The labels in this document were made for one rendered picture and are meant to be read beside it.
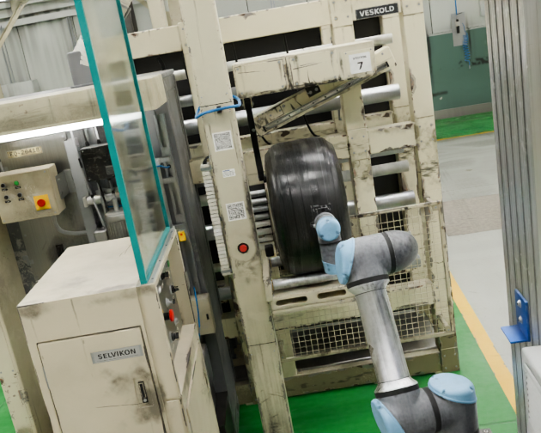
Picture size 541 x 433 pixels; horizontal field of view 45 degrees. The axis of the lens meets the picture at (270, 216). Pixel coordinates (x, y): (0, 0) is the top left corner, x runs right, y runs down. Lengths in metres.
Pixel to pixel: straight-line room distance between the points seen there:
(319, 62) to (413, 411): 1.61
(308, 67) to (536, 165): 1.73
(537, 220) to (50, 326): 1.34
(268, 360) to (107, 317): 1.12
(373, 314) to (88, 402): 0.88
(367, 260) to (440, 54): 10.08
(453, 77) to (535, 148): 10.57
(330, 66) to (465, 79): 9.06
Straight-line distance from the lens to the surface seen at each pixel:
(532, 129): 1.24
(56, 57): 12.37
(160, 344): 1.96
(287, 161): 2.56
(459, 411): 1.80
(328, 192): 2.49
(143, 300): 1.91
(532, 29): 1.22
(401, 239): 1.80
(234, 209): 2.67
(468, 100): 11.90
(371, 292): 1.76
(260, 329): 2.85
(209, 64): 2.59
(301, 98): 3.00
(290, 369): 3.59
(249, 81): 2.85
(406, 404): 1.75
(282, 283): 2.69
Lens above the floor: 1.88
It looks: 15 degrees down
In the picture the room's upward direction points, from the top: 10 degrees counter-clockwise
